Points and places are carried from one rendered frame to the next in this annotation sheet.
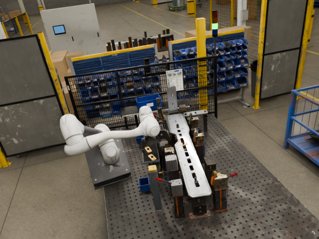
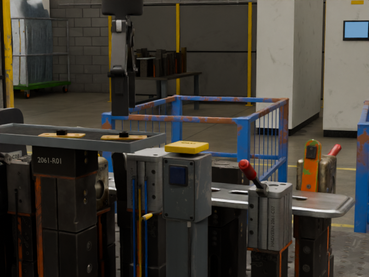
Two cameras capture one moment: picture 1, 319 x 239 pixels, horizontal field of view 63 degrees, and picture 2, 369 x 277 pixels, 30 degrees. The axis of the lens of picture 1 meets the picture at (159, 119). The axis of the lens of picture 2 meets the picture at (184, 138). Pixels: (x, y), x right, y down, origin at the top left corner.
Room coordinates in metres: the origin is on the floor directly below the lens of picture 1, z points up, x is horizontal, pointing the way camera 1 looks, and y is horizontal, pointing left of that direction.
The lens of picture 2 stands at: (1.09, 1.17, 1.35)
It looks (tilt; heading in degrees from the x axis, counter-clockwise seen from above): 8 degrees down; 298
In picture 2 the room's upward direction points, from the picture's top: straight up
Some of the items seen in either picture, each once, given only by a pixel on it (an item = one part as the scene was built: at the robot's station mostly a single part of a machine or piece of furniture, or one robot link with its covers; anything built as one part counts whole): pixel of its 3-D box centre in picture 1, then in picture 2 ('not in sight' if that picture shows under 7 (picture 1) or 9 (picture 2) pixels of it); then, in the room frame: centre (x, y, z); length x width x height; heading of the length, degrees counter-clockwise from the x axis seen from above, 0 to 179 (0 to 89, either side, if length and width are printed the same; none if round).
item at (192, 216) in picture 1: (199, 202); (311, 269); (1.53, -0.24, 0.84); 0.18 x 0.06 x 0.29; 93
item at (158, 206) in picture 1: (155, 189); (186, 274); (1.65, 0.11, 0.92); 0.08 x 0.08 x 0.44; 3
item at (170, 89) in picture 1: (172, 99); not in sight; (2.89, -0.19, 1.17); 0.12 x 0.01 x 0.34; 93
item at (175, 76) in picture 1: (174, 80); not in sight; (3.18, -0.26, 1.30); 0.23 x 0.02 x 0.31; 93
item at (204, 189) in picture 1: (184, 145); (77, 177); (2.14, -0.21, 1.00); 1.38 x 0.22 x 0.02; 3
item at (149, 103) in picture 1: (148, 102); not in sight; (3.04, 0.11, 1.10); 0.30 x 0.17 x 0.13; 100
